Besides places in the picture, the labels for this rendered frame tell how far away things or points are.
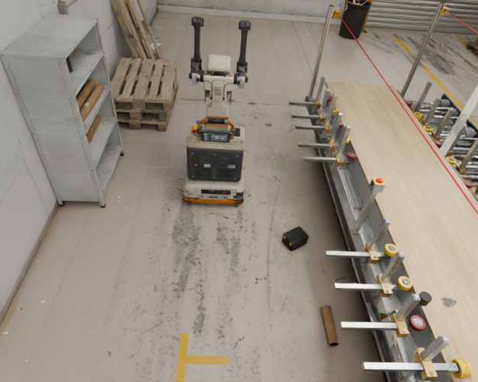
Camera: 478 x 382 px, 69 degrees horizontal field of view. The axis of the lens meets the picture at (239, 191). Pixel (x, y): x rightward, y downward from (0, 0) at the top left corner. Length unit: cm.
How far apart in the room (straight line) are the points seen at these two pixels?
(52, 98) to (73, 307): 165
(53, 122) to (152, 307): 171
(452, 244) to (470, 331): 63
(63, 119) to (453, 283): 304
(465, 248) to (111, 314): 262
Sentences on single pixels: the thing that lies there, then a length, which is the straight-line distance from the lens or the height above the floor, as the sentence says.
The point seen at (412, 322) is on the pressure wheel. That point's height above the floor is 91.
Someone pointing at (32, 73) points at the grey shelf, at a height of 142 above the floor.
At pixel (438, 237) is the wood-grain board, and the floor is 90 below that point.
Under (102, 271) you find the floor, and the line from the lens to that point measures 330.
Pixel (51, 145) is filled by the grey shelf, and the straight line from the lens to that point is 343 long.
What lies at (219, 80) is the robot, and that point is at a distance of 330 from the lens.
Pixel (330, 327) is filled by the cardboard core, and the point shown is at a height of 8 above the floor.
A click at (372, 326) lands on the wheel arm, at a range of 218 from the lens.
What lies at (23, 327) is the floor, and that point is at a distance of 324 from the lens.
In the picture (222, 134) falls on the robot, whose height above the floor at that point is 92.
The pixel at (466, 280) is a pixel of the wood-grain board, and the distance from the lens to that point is 260.
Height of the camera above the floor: 265
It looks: 43 degrees down
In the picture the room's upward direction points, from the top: 6 degrees clockwise
